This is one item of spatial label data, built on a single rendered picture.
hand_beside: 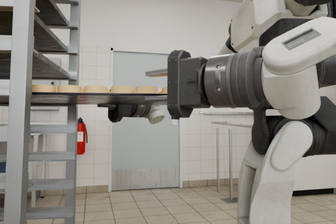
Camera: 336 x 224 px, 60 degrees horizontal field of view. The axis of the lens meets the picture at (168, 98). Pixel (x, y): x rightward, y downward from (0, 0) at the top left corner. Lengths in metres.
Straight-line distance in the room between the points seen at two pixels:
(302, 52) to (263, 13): 0.41
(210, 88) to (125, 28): 4.13
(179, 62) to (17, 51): 0.31
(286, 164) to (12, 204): 0.62
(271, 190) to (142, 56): 3.85
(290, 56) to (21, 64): 0.47
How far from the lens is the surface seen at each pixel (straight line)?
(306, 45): 0.42
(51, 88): 0.67
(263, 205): 0.86
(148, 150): 4.43
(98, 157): 4.33
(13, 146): 0.61
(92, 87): 0.64
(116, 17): 4.59
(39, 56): 0.74
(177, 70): 0.50
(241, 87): 0.44
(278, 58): 0.41
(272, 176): 0.82
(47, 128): 1.06
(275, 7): 0.81
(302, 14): 0.84
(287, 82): 0.43
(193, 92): 0.48
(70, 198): 1.07
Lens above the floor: 0.98
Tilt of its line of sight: 5 degrees up
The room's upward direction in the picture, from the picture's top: straight up
